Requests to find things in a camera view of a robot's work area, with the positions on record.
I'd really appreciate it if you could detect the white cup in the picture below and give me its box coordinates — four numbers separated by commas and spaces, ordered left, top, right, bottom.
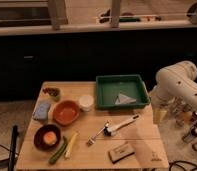
78, 95, 94, 112

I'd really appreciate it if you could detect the black stand pole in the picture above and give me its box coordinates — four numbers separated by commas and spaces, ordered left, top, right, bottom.
8, 125, 19, 171

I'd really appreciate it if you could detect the white-handled brush tool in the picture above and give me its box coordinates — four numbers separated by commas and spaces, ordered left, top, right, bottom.
104, 115, 138, 136

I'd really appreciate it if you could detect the orange round toy food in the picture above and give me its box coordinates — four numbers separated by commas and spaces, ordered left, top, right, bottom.
43, 131, 57, 145

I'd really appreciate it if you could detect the green plastic tray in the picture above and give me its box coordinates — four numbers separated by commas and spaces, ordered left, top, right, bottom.
95, 74, 150, 110

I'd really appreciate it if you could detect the wooden black-base eraser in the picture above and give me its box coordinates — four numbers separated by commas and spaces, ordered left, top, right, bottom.
108, 142, 135, 164

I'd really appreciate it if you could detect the dark red bowl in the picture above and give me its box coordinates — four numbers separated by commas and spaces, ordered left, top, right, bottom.
34, 124, 61, 151

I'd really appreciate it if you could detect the orange bowl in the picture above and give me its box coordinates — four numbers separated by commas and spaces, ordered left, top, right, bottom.
53, 100, 80, 126

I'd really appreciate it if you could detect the blue sponge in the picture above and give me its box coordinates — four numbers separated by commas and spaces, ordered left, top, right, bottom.
33, 101, 51, 120

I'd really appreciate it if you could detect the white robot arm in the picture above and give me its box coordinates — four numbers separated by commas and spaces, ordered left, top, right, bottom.
150, 61, 197, 124

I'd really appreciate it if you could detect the pale yellow vegetable stick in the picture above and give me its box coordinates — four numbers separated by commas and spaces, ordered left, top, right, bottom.
64, 132, 79, 159

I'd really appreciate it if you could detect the small bowl with grapes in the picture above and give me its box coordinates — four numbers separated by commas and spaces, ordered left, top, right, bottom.
43, 87, 60, 102

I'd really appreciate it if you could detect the silver fork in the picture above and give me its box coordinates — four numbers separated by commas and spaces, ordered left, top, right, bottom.
86, 122, 109, 146

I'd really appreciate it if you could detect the green cucumber toy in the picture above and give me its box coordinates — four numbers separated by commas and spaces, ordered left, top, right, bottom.
48, 136, 68, 165

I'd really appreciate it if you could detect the grey folded cloth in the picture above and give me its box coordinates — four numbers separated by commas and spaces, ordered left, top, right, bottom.
115, 93, 136, 105

